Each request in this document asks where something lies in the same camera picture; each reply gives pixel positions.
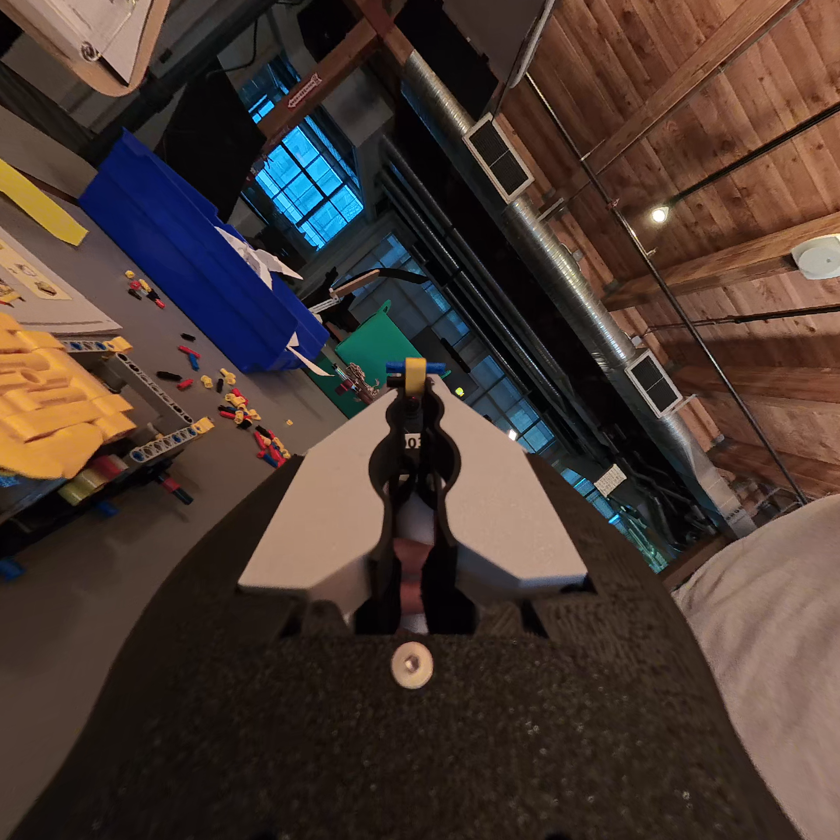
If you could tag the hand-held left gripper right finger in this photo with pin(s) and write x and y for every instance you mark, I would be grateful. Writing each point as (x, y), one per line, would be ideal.
(505, 518)

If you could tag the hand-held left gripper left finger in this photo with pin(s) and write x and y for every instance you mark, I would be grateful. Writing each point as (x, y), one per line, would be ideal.
(308, 525)

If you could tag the blue toy axle pin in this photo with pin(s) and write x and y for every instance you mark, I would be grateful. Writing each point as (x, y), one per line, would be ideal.
(394, 367)

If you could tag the wooden desk lamp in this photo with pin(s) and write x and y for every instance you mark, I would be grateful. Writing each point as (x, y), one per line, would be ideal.
(354, 283)

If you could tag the grey desk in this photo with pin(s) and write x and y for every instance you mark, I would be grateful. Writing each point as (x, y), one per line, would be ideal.
(79, 623)

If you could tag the person's right hand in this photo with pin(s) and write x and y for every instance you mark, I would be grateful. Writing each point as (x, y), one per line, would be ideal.
(410, 577)

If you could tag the white paper notice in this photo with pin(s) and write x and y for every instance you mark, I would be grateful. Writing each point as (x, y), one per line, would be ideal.
(610, 480)

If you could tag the pile of small toy pieces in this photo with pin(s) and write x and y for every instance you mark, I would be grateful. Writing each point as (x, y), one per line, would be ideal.
(236, 398)

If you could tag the white paper strip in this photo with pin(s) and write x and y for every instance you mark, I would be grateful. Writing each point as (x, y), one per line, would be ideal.
(308, 358)

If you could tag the green plastic bin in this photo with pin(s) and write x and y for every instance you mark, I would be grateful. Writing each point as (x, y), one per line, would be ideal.
(377, 341)

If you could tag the white air vent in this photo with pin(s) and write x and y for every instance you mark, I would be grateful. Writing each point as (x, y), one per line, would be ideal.
(499, 157)
(653, 384)

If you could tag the crumpled white paper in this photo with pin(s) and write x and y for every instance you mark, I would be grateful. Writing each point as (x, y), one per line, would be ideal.
(256, 259)

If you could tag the yellow toy vehicle model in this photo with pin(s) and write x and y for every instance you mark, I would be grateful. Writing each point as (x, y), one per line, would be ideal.
(52, 394)

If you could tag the blue plastic bin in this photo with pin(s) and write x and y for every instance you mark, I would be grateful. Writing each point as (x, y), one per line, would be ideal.
(184, 262)

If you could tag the instruction booklet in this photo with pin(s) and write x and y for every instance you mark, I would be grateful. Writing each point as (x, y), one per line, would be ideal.
(59, 308)

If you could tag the large grid window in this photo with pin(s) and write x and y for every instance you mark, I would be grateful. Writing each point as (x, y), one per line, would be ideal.
(308, 184)

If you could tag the round ceiling light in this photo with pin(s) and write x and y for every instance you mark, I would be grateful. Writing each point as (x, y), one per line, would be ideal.
(659, 214)

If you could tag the black monitor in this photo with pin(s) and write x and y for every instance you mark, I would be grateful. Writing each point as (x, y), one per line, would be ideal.
(210, 144)

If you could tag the white round ceiling device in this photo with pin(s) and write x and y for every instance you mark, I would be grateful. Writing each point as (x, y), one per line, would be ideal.
(820, 257)

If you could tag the red white sign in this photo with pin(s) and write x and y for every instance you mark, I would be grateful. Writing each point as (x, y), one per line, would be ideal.
(305, 90)

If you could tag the wooden clipboard board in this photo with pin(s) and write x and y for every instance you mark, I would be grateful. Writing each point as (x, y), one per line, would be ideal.
(65, 26)

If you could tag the silver air duct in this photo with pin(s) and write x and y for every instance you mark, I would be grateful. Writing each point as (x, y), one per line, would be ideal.
(558, 262)

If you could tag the wooden post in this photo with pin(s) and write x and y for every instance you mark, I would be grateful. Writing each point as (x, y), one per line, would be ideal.
(341, 65)

